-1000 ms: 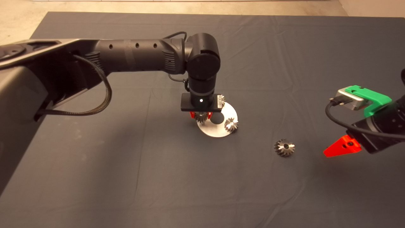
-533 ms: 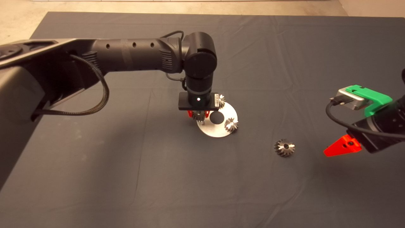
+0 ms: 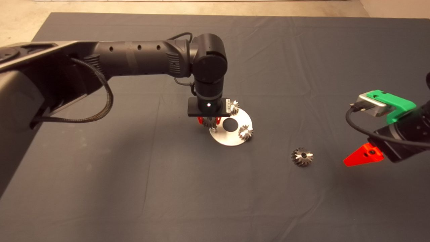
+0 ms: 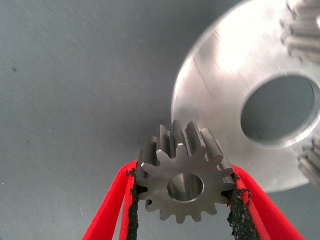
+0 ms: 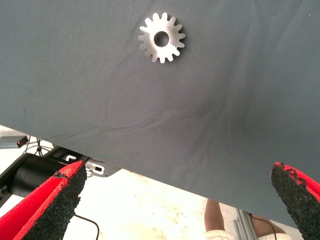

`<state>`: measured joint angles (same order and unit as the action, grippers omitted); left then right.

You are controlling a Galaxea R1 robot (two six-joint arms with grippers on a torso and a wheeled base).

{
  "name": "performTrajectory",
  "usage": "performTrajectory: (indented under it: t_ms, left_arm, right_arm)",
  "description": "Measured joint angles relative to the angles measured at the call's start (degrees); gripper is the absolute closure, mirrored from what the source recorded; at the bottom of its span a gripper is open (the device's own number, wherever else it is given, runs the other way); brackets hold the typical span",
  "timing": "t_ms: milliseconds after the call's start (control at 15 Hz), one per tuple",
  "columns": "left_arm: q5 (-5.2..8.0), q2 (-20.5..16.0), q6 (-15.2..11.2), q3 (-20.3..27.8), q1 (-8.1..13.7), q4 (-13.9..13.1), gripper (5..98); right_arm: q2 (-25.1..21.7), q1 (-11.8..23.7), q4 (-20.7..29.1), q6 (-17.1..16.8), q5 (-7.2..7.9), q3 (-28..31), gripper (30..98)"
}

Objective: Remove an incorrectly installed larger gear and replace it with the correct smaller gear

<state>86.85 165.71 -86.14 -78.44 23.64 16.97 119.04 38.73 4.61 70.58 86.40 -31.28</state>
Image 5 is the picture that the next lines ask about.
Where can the large steel gear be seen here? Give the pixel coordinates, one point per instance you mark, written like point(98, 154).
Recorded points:
point(150, 45)

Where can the white shoe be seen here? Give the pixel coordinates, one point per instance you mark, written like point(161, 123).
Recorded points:
point(220, 236)

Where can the dark grey table cloth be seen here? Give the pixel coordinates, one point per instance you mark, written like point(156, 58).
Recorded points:
point(100, 75)

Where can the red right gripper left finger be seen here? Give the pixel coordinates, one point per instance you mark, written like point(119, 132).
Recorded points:
point(37, 212)

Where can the person's bare leg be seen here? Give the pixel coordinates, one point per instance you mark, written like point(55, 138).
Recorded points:
point(213, 217)
point(265, 227)

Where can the small black box red light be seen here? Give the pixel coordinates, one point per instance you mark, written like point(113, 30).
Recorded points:
point(22, 142)

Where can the black machine base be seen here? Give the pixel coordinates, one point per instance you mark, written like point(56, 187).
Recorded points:
point(32, 175)

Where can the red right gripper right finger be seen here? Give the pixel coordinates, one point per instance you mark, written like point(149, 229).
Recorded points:
point(302, 207)

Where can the aluminium frame post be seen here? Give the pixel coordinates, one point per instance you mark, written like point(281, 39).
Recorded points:
point(243, 227)

